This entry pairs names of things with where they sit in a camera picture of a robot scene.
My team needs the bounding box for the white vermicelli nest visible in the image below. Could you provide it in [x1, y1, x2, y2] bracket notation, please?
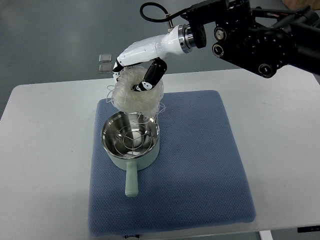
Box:
[106, 66, 166, 120]

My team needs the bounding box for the mint green steel pot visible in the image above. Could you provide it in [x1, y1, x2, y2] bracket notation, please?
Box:
[101, 111, 160, 198]

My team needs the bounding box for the blue quilted mat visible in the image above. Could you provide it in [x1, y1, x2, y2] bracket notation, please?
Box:
[88, 90, 256, 237]

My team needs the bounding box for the table control panel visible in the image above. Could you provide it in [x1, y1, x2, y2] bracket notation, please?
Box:
[297, 225, 320, 233]

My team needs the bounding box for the upper clear floor plate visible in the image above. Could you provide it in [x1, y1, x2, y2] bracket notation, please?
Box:
[98, 53, 112, 63]

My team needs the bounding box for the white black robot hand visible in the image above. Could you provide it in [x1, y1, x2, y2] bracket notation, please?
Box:
[112, 24, 196, 92]

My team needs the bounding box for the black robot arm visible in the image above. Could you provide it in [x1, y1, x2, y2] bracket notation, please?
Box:
[181, 0, 320, 78]

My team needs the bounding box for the white table leg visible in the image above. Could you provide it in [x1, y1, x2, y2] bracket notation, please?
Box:
[259, 230, 273, 240]

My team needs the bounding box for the blue mat label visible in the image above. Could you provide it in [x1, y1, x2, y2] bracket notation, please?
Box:
[124, 234, 140, 239]

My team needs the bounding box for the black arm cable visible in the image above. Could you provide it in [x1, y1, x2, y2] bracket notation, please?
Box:
[139, 2, 191, 24]

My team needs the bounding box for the wooden box corner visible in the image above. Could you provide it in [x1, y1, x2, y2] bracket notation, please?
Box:
[282, 0, 290, 6]

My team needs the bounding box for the wire steaming rack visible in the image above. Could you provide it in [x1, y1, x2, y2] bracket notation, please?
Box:
[113, 124, 153, 158]

